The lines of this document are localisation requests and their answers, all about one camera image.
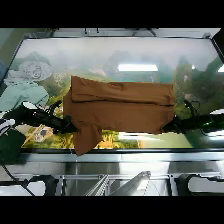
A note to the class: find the silver frame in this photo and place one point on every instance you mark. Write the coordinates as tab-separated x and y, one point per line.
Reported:
100	166

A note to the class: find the brown T-shirt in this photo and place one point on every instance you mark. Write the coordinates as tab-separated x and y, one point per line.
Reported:
123	106

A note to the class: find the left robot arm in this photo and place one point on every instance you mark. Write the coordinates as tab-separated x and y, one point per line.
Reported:
36	117

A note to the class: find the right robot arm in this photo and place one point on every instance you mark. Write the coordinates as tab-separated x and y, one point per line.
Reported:
200	124

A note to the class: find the white printed garment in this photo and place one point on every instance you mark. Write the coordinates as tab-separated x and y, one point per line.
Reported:
33	70

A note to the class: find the dark green garment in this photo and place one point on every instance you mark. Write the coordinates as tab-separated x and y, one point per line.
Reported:
10	145

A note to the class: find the pale green garment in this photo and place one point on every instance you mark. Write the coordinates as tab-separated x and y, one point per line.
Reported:
23	93

